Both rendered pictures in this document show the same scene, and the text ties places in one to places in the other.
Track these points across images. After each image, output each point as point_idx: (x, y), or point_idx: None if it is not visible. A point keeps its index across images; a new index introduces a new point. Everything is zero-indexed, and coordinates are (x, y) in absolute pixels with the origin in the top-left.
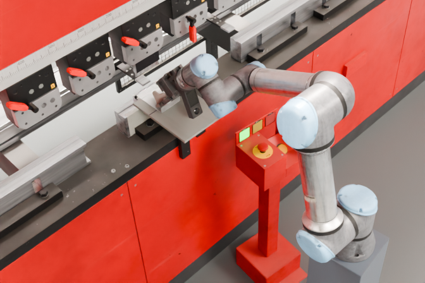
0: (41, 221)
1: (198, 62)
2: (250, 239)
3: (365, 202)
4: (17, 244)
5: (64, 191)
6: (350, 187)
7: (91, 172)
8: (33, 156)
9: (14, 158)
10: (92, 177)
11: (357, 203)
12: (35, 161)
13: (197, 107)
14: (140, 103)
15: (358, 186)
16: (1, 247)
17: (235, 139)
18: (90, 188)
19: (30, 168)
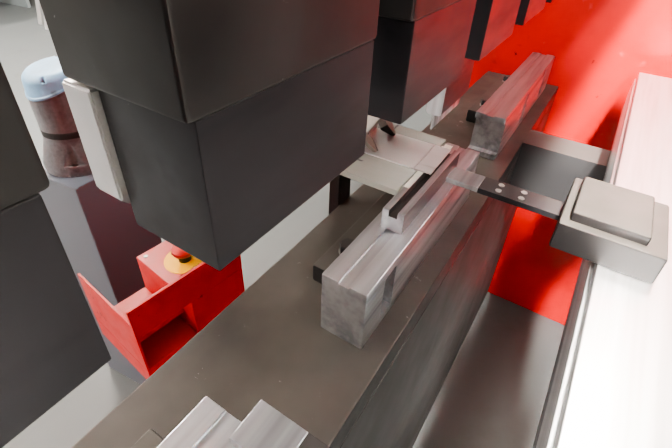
0: (467, 103)
1: None
2: None
3: (44, 61)
4: (471, 89)
5: (470, 124)
6: (54, 71)
7: (455, 143)
8: (559, 150)
9: (580, 145)
10: (447, 138)
11: (57, 59)
12: (522, 92)
13: None
14: (429, 139)
15: (39, 75)
16: (484, 87)
17: (240, 256)
18: (439, 128)
19: (519, 87)
